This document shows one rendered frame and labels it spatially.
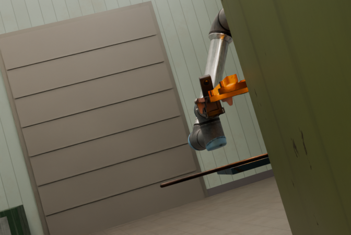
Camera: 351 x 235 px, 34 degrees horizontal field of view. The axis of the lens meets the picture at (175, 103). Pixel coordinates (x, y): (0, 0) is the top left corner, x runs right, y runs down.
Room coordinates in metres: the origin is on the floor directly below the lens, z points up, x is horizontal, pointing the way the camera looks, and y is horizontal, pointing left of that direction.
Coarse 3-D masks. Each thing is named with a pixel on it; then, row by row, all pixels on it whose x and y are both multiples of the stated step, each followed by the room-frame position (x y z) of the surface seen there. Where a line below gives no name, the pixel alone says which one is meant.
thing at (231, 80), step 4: (228, 76) 1.76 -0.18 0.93; (232, 76) 1.76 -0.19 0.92; (236, 76) 1.76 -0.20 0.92; (224, 80) 1.80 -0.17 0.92; (228, 80) 1.76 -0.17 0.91; (232, 80) 1.76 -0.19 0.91; (236, 80) 1.76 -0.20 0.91; (224, 84) 1.82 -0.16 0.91; (228, 84) 1.79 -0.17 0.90; (232, 84) 1.83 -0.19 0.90; (216, 88) 1.98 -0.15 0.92; (208, 92) 2.11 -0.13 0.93; (216, 92) 2.00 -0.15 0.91
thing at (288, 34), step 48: (240, 0) 0.86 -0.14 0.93; (288, 0) 0.51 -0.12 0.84; (336, 0) 0.36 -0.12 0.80; (240, 48) 1.10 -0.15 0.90; (288, 48) 0.58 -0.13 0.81; (336, 48) 0.40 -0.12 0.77; (288, 96) 0.68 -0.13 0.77; (336, 96) 0.44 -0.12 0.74; (288, 144) 0.82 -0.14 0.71; (336, 144) 0.50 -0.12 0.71; (288, 192) 1.03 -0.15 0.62; (336, 192) 0.57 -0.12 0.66
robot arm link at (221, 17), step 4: (220, 12) 2.59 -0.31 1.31; (224, 12) 2.55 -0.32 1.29; (220, 16) 2.59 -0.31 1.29; (224, 16) 2.55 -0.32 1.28; (220, 20) 2.59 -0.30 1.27; (224, 20) 2.57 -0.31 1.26; (220, 24) 2.61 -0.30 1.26; (224, 24) 2.58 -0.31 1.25; (224, 28) 2.61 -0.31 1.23; (228, 28) 2.60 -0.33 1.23
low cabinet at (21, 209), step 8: (8, 208) 7.94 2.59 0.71; (16, 208) 6.95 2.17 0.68; (0, 216) 6.90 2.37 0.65; (8, 216) 6.92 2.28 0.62; (16, 216) 6.94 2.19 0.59; (24, 216) 7.99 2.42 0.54; (0, 224) 6.89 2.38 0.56; (8, 224) 6.91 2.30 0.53; (16, 224) 6.93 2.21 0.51; (24, 224) 7.55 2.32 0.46; (0, 232) 6.88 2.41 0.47; (8, 232) 6.90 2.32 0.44; (16, 232) 6.93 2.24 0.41; (24, 232) 7.14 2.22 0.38
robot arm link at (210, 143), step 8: (216, 120) 2.42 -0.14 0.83; (208, 128) 2.41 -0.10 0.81; (216, 128) 2.41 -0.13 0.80; (200, 136) 2.47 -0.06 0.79; (208, 136) 2.42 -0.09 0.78; (216, 136) 2.41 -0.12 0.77; (224, 136) 2.43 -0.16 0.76; (200, 144) 2.50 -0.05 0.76; (208, 144) 2.42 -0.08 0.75; (216, 144) 2.41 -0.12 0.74; (224, 144) 2.43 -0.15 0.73
